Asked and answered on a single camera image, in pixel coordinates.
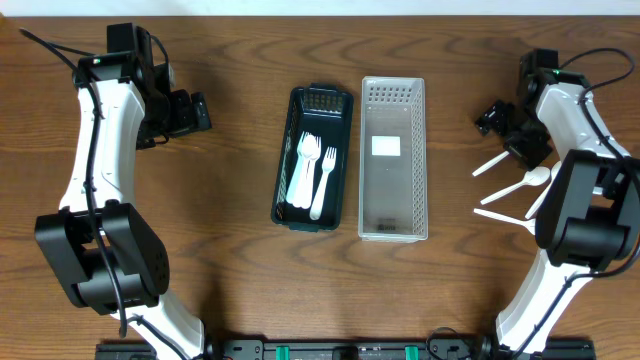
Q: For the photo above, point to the white plastic spoon lowest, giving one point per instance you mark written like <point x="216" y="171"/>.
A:
<point x="505" y="218"/>

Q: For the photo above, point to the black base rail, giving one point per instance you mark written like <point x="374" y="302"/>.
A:
<point x="448" y="349"/>

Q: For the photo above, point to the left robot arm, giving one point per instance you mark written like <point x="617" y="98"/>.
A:
<point x="103" y="253"/>

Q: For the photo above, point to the white plastic fork angled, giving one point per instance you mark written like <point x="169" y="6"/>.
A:
<point x="328" y="166"/>

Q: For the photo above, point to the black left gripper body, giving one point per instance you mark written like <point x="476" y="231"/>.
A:
<point x="185" y="113"/>

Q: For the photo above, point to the white plastic fork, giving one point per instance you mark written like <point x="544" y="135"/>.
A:
<point x="307" y="193"/>

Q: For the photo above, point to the black plastic basket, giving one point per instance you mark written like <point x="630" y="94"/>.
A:
<point x="325" y="111"/>

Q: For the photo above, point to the white plastic spoon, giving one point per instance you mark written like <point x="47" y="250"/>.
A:
<point x="490" y="163"/>
<point x="535" y="177"/>
<point x="537" y="203"/>
<point x="310" y="153"/>

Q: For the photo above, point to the white label in clear basket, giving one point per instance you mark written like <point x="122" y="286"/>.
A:
<point x="389" y="146"/>

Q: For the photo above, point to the pale green plastic fork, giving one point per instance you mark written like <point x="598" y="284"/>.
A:
<point x="292" y="187"/>

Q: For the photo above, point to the clear plastic basket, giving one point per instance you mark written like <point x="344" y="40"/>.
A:
<point x="393" y="203"/>

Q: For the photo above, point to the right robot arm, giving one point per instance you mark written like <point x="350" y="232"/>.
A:
<point x="587" y="225"/>

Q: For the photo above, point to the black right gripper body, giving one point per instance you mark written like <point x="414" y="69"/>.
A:
<point x="502" y="118"/>

